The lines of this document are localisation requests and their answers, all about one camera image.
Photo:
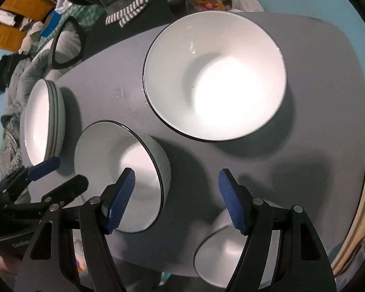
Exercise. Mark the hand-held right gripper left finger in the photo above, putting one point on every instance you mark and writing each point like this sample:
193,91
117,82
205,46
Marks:
121,203

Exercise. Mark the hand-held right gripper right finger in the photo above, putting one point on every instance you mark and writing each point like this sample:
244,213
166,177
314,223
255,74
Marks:
234,208

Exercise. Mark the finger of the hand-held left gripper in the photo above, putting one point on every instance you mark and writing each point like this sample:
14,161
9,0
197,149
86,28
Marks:
70,187
45,165

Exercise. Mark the white plate with dark rim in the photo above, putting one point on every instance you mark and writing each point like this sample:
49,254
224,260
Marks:
38,121
55,112
62,118

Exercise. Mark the white bowl with dark rim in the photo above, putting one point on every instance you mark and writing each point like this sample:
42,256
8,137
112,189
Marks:
216,82
109,158
222,252

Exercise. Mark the striped grey cloth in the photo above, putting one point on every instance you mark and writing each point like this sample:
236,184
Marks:
10,149

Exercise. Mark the grey puffer jacket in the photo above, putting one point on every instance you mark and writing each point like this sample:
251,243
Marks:
27,67

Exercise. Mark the black clothes pile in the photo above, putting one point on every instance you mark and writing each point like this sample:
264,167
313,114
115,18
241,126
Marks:
4,73

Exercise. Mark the light wooden board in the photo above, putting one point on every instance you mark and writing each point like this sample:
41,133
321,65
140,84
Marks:
357,219

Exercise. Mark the beige clothes pile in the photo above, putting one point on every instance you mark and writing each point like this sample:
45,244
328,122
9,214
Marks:
32,36

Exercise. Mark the orange wardrobe door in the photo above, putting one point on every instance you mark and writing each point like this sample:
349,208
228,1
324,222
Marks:
21,1
3,33

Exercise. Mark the flat blue box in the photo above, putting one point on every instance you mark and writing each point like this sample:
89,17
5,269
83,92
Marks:
50,24

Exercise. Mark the green checked tablecloth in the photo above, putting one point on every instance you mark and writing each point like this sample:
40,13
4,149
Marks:
85,15

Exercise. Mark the white plastic bag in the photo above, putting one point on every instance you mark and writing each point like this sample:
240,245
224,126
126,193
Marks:
62,1

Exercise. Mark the dark grey striped-cuff garment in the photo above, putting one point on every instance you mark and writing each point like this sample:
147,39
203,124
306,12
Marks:
130,7

